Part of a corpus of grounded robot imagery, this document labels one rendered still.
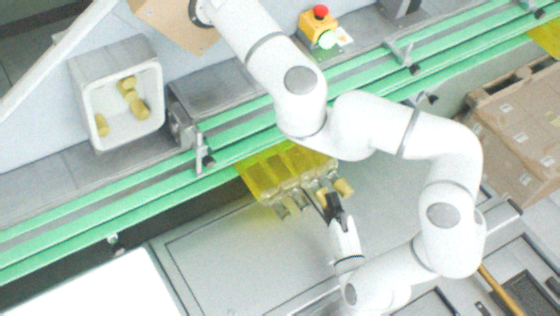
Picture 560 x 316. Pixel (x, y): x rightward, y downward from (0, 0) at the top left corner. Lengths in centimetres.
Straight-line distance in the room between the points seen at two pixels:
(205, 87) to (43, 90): 38
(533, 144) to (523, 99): 47
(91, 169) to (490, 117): 418
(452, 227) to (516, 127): 426
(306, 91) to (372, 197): 74
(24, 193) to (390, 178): 99
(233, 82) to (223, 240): 40
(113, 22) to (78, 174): 38
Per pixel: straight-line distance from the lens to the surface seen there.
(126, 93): 127
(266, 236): 149
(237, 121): 136
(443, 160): 102
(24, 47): 198
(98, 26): 120
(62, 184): 137
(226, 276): 144
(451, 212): 96
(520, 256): 174
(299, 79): 98
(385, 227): 162
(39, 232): 134
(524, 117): 532
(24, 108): 129
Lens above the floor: 160
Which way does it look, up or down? 27 degrees down
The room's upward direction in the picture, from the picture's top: 146 degrees clockwise
